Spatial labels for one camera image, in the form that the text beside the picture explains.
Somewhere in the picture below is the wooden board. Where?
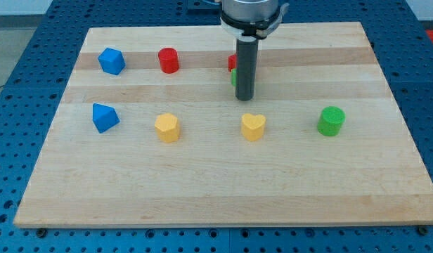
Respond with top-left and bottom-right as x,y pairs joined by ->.
14,22 -> 433,228

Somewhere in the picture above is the red cylinder block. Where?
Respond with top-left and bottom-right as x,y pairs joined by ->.
157,48 -> 179,74

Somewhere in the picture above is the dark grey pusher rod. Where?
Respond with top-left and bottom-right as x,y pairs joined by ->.
235,40 -> 258,101

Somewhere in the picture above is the green cylinder block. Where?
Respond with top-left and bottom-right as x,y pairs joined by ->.
317,106 -> 346,136

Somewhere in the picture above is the yellow hexagon block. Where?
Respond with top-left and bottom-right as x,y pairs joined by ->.
155,112 -> 181,143

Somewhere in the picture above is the blue cube block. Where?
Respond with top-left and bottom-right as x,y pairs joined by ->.
98,48 -> 125,75

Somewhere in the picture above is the yellow heart block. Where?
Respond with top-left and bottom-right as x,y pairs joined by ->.
241,113 -> 266,141

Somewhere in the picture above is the blue triangle block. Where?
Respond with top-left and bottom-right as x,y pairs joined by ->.
92,103 -> 120,134

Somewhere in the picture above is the green star block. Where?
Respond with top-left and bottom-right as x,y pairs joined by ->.
231,68 -> 237,87

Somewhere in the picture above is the red star block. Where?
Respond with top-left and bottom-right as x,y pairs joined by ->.
228,53 -> 237,72

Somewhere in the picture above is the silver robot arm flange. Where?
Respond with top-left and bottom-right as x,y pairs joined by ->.
220,0 -> 290,42

